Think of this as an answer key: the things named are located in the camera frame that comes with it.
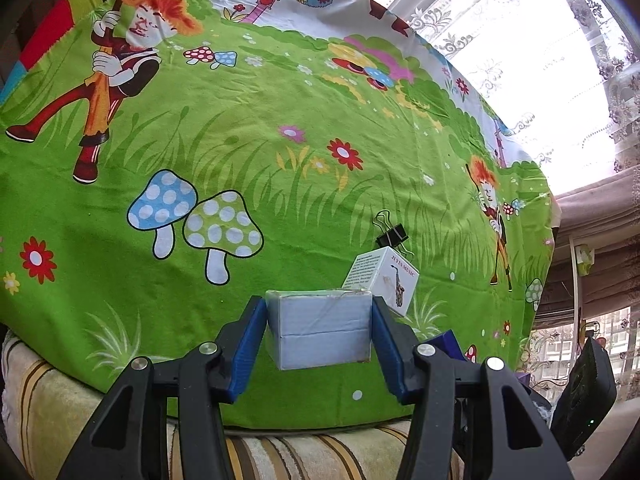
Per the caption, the small saxophone print box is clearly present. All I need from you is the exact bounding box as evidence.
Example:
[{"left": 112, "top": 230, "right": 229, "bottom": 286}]
[{"left": 341, "top": 246, "right": 420, "bottom": 318}]

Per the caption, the pink heavy curtain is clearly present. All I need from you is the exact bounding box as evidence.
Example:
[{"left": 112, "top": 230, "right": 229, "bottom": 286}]
[{"left": 532, "top": 160, "right": 640, "bottom": 331}]

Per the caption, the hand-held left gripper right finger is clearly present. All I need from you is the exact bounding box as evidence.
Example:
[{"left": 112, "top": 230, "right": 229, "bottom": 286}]
[{"left": 370, "top": 295, "right": 576, "bottom": 480}]

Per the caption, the cartoon printed green cloth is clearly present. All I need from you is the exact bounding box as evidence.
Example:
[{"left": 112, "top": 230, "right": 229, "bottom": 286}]
[{"left": 0, "top": 0, "right": 558, "bottom": 431}]

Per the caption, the striped beige blanket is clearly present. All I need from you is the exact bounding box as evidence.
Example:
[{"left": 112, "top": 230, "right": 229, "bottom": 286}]
[{"left": 0, "top": 330, "right": 466, "bottom": 480}]

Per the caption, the black binder clip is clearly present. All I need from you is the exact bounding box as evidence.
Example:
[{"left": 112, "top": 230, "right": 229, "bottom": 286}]
[{"left": 372, "top": 210, "right": 410, "bottom": 253}]

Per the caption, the small white taped box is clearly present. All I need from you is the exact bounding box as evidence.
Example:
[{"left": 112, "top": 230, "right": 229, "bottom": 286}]
[{"left": 265, "top": 287, "right": 373, "bottom": 372}]

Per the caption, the navy blue box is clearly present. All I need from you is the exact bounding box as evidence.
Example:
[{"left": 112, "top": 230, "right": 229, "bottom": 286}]
[{"left": 419, "top": 329, "right": 468, "bottom": 363}]

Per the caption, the white lace curtain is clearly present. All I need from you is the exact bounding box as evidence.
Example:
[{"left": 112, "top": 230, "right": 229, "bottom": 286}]
[{"left": 387, "top": 0, "right": 640, "bottom": 196}]

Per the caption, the floral sheer curtain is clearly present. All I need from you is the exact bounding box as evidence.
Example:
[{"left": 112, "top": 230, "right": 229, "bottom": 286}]
[{"left": 530, "top": 310, "right": 640, "bottom": 401}]

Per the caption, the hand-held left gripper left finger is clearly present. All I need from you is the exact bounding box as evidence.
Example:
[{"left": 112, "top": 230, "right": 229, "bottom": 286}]
[{"left": 56, "top": 295, "right": 268, "bottom": 480}]

